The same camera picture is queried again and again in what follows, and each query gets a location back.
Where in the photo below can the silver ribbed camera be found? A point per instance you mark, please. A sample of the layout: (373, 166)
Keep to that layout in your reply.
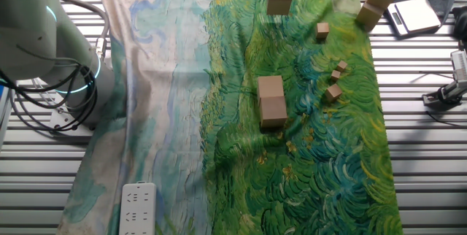
(460, 65)

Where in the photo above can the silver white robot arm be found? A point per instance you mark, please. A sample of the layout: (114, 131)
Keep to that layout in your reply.
(44, 38)

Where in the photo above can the tiny wooden cube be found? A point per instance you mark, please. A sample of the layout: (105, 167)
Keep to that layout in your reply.
(342, 66)
(335, 75)

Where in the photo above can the grey black camera mount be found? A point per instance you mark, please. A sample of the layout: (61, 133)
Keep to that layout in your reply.
(447, 92)

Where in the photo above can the green blue painted cloth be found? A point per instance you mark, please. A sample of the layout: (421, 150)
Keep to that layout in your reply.
(292, 173)

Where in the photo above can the medium wooden cube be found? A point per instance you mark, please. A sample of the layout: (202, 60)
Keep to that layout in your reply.
(322, 30)

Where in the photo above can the dark round object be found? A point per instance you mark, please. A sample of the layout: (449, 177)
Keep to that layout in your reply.
(461, 23)

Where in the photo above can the small wooden cube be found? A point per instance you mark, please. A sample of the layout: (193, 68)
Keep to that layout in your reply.
(333, 92)

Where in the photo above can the silver digital scale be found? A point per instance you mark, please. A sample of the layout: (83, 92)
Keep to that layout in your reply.
(416, 14)

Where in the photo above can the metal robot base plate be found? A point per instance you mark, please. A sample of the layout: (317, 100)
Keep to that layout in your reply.
(60, 120)

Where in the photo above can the white power strip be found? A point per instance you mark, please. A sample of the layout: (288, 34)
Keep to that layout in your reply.
(138, 209)

